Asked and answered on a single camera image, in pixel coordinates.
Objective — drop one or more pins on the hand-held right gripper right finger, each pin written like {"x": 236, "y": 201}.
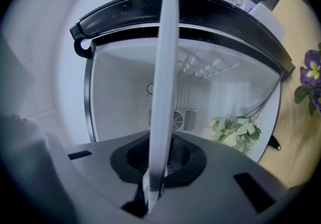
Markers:
{"x": 225, "y": 180}

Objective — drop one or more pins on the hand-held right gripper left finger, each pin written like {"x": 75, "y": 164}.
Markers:
{"x": 95, "y": 167}

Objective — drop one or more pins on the black mini fridge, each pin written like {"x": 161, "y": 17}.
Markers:
{"x": 120, "y": 97}

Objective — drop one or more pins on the white wire fridge shelf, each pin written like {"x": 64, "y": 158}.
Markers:
{"x": 166, "y": 67}

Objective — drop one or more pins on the purple artificial flower plant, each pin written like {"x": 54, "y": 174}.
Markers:
{"x": 312, "y": 69}

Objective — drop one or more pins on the white storage box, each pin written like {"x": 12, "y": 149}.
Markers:
{"x": 269, "y": 20}

